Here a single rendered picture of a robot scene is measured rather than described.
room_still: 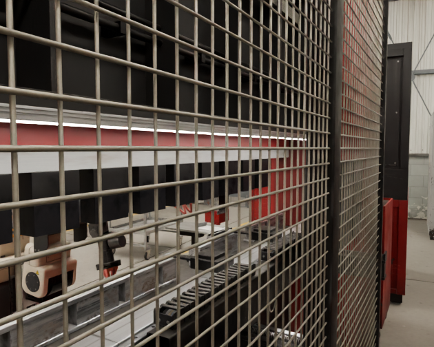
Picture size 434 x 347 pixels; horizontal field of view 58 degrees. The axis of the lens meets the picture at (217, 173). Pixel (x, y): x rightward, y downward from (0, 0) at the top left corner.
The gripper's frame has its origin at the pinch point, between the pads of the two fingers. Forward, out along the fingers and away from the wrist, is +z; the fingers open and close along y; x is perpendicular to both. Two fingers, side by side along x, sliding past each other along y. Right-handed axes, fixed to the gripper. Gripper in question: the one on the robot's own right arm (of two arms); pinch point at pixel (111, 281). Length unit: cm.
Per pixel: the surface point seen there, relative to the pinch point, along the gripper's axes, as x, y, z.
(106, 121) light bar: -54, 77, -48
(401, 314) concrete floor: 239, 61, 98
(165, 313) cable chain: -50, 80, -1
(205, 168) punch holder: 21, 49, -40
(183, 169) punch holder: 5, 50, -40
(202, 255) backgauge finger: -10, 61, -7
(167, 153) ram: -6, 52, -46
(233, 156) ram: 48, 48, -45
